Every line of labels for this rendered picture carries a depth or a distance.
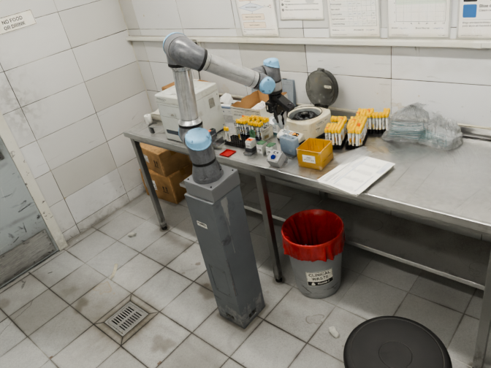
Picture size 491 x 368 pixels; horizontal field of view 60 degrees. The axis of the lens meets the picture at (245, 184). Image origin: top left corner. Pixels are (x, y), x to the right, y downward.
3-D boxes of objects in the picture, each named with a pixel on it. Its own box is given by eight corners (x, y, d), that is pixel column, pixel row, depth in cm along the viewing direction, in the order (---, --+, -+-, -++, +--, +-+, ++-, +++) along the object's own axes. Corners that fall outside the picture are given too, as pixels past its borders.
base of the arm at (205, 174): (204, 188, 198) (199, 170, 193) (187, 177, 209) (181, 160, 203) (229, 173, 205) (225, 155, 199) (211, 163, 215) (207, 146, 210)
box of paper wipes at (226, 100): (211, 113, 299) (207, 96, 292) (222, 107, 306) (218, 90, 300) (236, 116, 286) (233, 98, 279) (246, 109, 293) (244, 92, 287)
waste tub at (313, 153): (297, 166, 214) (295, 149, 209) (310, 154, 223) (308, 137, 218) (321, 171, 207) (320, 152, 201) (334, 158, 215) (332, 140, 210)
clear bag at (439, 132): (411, 142, 215) (412, 117, 208) (433, 130, 222) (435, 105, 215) (447, 153, 200) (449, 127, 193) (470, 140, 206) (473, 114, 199)
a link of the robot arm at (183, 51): (180, 37, 166) (281, 77, 191) (174, 32, 175) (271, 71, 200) (171, 66, 170) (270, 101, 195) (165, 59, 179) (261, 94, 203)
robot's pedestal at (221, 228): (244, 329, 243) (212, 204, 199) (219, 315, 256) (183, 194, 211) (265, 306, 255) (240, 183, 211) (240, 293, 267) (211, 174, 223)
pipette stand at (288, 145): (279, 154, 229) (277, 137, 224) (288, 149, 232) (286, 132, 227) (293, 158, 222) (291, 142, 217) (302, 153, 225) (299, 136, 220)
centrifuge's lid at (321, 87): (304, 66, 244) (313, 63, 249) (305, 109, 255) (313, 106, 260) (333, 71, 229) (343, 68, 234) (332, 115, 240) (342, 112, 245)
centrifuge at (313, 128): (272, 139, 247) (269, 119, 240) (306, 120, 261) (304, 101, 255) (302, 149, 230) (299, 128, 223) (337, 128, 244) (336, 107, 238)
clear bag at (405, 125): (378, 142, 221) (378, 108, 212) (385, 127, 234) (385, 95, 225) (432, 144, 210) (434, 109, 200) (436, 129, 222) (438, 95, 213)
